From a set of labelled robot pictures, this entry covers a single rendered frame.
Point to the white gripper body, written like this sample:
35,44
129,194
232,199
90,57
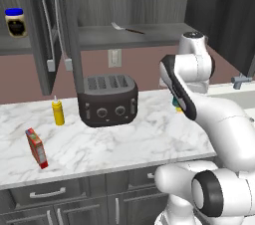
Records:
198,87

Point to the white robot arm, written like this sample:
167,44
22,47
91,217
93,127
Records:
222,129

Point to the red cereal box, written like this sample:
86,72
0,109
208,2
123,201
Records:
37,149

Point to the green and yellow can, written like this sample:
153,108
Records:
176,104

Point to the white sink basin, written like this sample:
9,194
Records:
232,94

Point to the grey sink tap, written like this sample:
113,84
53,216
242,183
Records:
240,80

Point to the dark four-slot toaster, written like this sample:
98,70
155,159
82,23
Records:
108,103

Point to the dark grey drawer front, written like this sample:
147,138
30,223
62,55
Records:
141,177
50,193

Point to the dark grey base cabinet door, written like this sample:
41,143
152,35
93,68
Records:
23,217
83,214
142,207

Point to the yellow squeeze bottle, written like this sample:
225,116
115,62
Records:
58,112

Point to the jar with blue lid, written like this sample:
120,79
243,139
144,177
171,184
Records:
16,23

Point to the dark grey wall cabinet door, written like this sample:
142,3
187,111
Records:
237,13
71,30
35,36

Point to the white wall outlet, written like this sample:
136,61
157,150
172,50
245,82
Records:
115,58

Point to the open grey wall cabinet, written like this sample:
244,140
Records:
132,0
13,46

